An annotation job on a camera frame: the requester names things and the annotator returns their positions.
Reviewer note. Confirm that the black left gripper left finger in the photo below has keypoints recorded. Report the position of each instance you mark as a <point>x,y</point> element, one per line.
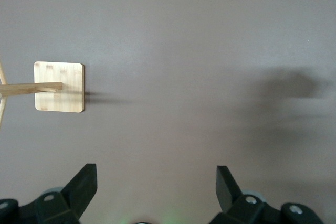
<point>76,195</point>

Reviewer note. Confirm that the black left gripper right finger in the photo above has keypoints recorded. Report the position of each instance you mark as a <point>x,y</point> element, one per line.
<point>231,203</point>

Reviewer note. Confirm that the wooden mug tree stand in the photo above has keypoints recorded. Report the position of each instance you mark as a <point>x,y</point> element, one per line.
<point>60,98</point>

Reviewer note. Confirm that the brown table mat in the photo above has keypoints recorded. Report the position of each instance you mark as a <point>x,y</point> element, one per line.
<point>183,51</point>

